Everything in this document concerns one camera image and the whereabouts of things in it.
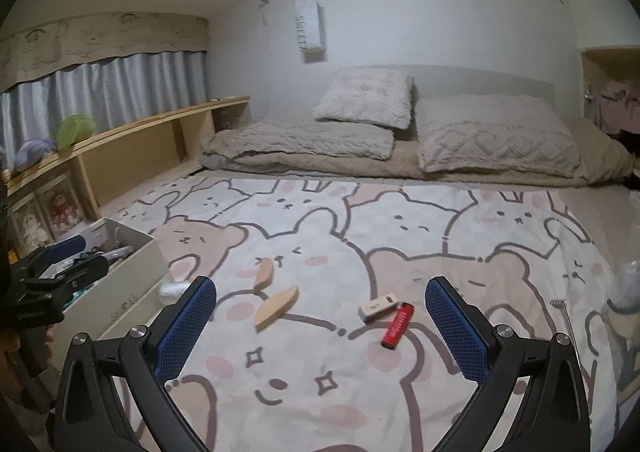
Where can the red dressed doll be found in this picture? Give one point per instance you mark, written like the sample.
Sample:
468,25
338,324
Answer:
60,212

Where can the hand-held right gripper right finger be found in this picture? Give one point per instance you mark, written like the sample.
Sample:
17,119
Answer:
457,332

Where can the grey curtain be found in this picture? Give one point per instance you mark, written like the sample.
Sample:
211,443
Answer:
140,86

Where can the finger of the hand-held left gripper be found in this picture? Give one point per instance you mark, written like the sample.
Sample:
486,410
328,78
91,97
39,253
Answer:
87,267
67,244

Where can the small white box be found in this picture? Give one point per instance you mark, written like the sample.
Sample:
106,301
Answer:
377,308

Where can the white storage box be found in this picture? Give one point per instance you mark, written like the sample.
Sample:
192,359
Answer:
135,282

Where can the pale dressed doll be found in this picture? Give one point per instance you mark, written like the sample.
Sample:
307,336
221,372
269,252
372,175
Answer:
30,224

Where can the thin metal telescopic stick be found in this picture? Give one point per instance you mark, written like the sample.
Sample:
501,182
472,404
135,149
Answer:
565,322

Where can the beige printed curtain valance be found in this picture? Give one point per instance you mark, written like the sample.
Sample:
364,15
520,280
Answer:
100,34

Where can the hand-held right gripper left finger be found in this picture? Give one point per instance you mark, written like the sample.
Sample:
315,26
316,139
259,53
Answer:
187,327

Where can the pointed wooden piece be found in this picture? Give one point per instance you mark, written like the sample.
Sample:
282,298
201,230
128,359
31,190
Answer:
275,307

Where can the white hanging wall bag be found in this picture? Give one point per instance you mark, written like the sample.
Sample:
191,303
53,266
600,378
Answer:
309,24

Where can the red lighter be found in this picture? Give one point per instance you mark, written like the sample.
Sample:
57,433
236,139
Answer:
397,327

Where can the bear and rabbit printed blanket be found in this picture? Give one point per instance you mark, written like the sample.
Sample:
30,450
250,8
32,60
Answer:
400,242

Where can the heap of clothes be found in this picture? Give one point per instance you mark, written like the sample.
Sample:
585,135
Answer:
620,101

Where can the person's left hand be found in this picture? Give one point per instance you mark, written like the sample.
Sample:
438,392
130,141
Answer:
49,342

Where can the pile of mixed small things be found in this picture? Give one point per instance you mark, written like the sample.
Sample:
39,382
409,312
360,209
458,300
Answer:
117,252

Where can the wooden bedside shelf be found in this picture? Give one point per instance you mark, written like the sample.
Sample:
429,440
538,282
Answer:
130,151

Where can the small white roll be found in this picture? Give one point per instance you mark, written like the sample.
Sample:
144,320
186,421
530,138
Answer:
174,293

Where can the quilted beige pillow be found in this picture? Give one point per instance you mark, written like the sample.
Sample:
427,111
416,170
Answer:
495,136

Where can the beige duvet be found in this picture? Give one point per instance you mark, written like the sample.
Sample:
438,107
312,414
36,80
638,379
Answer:
600,151

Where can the green plush toy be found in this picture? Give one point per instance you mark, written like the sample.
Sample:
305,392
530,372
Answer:
75,131

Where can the purple plush toy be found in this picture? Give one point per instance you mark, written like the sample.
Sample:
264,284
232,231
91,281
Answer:
32,151

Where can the folded grey fuzzy blanket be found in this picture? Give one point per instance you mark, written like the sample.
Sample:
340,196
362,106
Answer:
300,139

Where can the fuzzy beige pillow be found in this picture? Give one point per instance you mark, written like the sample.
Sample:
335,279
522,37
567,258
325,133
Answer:
365,96

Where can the curved wooden piece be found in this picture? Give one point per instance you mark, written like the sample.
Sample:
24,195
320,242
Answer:
263,274

